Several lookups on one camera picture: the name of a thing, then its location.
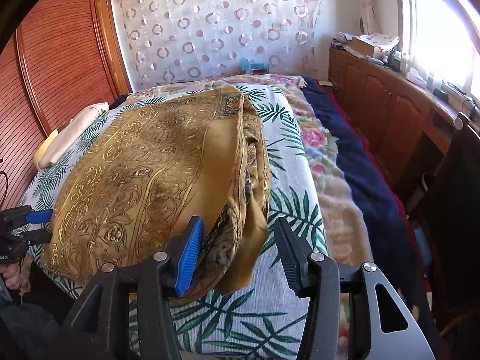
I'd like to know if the golden patterned garment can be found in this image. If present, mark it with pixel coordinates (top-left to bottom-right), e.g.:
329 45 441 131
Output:
41 85 271 302

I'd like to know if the person's left hand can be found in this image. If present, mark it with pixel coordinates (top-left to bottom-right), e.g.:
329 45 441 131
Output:
0 262 21 290

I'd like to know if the floral quilt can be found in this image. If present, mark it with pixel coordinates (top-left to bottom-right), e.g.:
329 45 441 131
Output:
127 75 371 359

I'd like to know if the yellow plush toy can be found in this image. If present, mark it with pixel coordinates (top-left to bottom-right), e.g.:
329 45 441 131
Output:
33 129 59 171

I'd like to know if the palm leaf bed sheet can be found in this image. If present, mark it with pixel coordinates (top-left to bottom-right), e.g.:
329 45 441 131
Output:
21 83 327 359

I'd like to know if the navy blue blanket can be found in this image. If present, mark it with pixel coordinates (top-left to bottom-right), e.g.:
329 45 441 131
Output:
302 77 444 359

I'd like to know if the folded beige cloth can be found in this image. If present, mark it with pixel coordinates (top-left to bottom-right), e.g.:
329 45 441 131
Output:
53 102 109 165

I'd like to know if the wooden sideboard cabinet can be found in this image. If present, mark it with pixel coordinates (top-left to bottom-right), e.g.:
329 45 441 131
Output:
328 47 459 201

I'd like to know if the teal object behind bed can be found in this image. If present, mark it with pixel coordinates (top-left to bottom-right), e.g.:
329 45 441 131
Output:
238 58 269 75

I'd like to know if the cardboard box on cabinet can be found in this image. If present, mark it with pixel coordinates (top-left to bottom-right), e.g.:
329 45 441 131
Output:
349 33 400 59

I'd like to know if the sheer circle-patterned curtain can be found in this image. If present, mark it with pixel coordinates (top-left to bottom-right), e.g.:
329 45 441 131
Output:
112 0 322 91

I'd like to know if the white window curtain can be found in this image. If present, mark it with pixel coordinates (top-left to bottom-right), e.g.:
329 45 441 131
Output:
350 0 380 35

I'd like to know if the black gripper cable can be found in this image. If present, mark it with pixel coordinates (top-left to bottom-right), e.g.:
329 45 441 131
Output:
0 158 10 211

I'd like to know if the window with wooden frame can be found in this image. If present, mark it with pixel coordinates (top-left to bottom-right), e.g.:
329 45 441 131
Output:
399 0 479 98

